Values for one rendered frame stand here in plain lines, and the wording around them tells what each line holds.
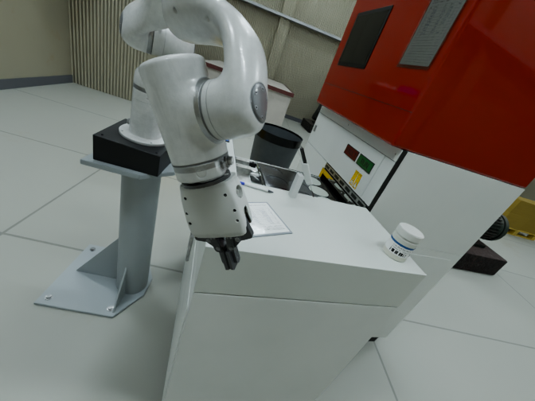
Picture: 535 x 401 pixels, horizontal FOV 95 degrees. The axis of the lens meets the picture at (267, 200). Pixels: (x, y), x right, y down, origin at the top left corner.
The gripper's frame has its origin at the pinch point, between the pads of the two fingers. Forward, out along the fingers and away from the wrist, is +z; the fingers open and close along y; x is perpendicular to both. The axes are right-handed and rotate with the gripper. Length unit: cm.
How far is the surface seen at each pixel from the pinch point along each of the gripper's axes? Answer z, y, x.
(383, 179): 13, -38, -61
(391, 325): 120, -48, -82
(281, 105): 14, 76, -550
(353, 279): 23.8, -22.3, -19.4
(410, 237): 18, -38, -29
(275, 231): 7.6, -3.6, -19.6
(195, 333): 30.3, 20.1, -5.6
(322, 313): 36.0, -13.3, -18.3
